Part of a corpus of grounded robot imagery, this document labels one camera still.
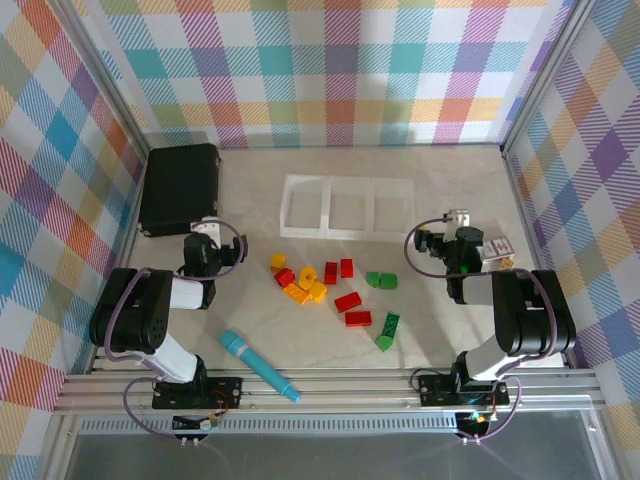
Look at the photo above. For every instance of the green sloped lego brick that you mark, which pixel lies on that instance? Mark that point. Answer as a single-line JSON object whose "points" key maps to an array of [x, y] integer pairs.
{"points": [[384, 343], [373, 279], [388, 281]]}

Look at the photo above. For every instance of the red lego brick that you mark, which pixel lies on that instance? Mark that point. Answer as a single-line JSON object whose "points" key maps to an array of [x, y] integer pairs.
{"points": [[346, 268], [330, 273], [283, 277], [358, 318], [348, 301]]}

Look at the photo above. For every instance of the yellow round lego with hole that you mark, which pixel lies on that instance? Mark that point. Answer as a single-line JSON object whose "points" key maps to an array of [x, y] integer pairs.
{"points": [[307, 276]]}

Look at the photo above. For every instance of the yellow square lego brick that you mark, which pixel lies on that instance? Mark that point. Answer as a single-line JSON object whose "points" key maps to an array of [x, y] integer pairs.
{"points": [[277, 261], [317, 291]]}

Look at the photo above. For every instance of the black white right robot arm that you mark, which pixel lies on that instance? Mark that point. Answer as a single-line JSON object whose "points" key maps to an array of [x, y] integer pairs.
{"points": [[525, 310]]}

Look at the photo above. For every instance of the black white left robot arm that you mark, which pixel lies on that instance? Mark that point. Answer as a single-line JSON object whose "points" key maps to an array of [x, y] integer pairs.
{"points": [[140, 310]]}

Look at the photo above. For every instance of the white playing card box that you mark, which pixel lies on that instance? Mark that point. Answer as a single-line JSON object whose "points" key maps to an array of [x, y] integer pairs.
{"points": [[495, 249]]}

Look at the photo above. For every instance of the small yellow box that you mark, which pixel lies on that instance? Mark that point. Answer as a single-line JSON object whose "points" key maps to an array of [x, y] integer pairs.
{"points": [[508, 263]]}

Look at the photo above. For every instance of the black hard case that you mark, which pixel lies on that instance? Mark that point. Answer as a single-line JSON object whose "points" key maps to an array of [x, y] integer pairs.
{"points": [[180, 190]]}

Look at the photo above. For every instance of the clear plastic container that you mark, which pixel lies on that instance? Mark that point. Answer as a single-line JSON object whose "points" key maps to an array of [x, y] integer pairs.
{"points": [[350, 232]]}

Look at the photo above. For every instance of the yellow flat lego brick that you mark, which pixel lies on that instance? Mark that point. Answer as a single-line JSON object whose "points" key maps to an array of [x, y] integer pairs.
{"points": [[296, 295]]}

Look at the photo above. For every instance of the green long lego plate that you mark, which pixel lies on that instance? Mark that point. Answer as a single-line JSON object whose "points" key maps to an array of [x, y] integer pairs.
{"points": [[390, 324]]}

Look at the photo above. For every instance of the teal toy microphone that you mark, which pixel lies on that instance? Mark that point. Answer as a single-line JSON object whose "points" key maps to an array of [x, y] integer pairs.
{"points": [[250, 357]]}

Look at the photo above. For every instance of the slotted metal strip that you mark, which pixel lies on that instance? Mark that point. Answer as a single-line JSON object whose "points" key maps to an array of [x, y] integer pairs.
{"points": [[300, 426]]}

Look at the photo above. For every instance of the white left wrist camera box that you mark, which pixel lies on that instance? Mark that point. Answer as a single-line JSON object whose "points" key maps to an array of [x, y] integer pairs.
{"points": [[207, 231]]}

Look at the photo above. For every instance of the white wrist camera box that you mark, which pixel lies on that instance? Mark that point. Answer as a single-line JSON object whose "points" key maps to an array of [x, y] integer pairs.
{"points": [[459, 220], [207, 231]]}

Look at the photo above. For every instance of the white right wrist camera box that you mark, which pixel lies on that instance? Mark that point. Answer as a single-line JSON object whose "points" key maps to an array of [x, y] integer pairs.
{"points": [[459, 220]]}

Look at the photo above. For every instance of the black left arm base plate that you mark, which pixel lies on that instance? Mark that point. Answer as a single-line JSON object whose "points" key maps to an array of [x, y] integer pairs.
{"points": [[225, 392]]}

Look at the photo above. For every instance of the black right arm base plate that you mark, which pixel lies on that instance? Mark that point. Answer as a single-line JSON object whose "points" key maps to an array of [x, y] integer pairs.
{"points": [[435, 390]]}

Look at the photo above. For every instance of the aluminium frame rail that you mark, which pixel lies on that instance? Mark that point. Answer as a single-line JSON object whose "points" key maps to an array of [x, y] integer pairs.
{"points": [[340, 395]]}

